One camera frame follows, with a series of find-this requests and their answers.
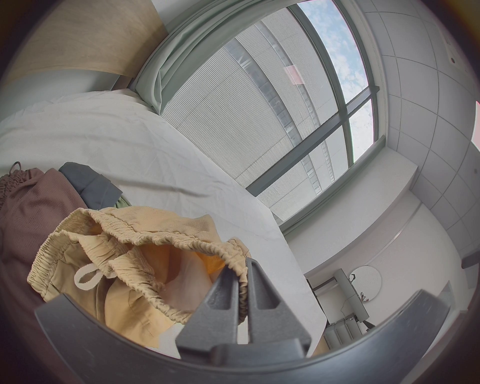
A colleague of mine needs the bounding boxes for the brown shorts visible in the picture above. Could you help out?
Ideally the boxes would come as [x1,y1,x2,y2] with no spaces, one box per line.
[0,162,94,361]

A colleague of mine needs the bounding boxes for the round wall mirror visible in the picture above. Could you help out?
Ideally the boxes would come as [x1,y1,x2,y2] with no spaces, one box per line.
[350,265,382,302]

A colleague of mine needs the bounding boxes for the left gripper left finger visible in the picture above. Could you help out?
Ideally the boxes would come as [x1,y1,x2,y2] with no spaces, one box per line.
[175,268,241,358]

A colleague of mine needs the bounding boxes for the bed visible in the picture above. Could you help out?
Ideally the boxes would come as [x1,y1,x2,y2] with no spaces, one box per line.
[0,0,328,361]

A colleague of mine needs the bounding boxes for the blue-green curtain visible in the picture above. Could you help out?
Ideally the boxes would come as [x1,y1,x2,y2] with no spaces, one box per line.
[133,0,297,115]

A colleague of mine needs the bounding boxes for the black garment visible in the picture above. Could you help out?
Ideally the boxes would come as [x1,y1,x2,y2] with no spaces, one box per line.
[59,162,123,211]

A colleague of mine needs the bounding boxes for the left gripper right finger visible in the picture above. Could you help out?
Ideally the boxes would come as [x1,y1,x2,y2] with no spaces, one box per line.
[246,258,313,356]

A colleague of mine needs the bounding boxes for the window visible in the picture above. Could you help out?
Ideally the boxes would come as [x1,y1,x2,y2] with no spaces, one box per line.
[159,0,388,235]

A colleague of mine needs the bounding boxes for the tan shorts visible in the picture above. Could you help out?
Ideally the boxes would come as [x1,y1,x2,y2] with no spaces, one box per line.
[27,206,251,347]

